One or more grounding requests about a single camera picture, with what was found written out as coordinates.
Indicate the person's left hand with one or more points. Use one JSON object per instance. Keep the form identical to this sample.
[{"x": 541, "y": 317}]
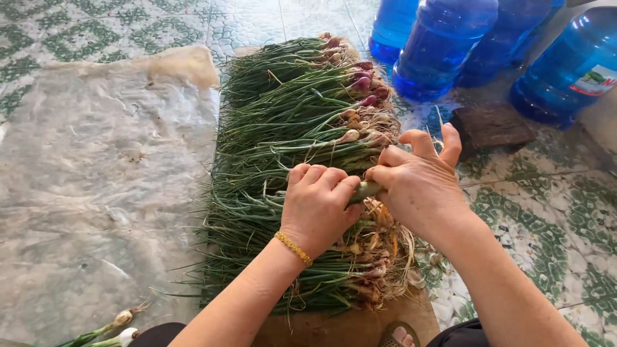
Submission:
[{"x": 313, "y": 217}]

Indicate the person's right hand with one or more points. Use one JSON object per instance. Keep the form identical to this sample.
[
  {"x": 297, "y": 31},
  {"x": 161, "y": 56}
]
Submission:
[{"x": 419, "y": 193}]

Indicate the single green onion stalk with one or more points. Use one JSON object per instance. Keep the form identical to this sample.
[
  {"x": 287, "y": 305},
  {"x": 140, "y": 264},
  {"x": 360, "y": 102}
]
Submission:
[{"x": 365, "y": 190}]

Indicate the pile of unpeeled green onions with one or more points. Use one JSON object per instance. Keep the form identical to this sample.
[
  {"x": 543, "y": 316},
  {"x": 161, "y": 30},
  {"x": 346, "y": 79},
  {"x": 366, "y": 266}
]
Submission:
[{"x": 289, "y": 125}]

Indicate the dark brown wooden block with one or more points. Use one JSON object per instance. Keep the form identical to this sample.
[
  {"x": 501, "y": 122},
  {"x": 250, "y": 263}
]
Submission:
[{"x": 489, "y": 126}]

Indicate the person's foot in sandal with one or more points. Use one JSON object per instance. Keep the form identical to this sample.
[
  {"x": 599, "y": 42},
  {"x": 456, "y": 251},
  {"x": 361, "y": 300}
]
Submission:
[{"x": 399, "y": 336}]

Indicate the blue plastic water bottle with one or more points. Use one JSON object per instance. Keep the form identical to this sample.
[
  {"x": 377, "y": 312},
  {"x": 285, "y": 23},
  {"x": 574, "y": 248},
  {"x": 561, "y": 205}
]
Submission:
[
  {"x": 438, "y": 48},
  {"x": 391, "y": 29},
  {"x": 501, "y": 43}
]

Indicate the blue labelled water bottle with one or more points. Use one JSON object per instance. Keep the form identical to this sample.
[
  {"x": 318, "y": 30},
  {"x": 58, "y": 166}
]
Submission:
[{"x": 559, "y": 72}]

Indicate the clear plastic sheet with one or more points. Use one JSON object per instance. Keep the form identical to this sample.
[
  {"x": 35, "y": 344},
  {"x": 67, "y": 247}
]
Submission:
[{"x": 106, "y": 183}]

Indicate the peeled onion with roots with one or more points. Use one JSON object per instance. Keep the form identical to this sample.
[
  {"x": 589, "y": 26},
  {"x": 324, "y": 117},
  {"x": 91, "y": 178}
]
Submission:
[{"x": 121, "y": 318}]

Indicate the peeled white bulb onion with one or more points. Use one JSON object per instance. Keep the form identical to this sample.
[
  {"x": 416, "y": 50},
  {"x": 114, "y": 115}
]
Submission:
[{"x": 127, "y": 336}]

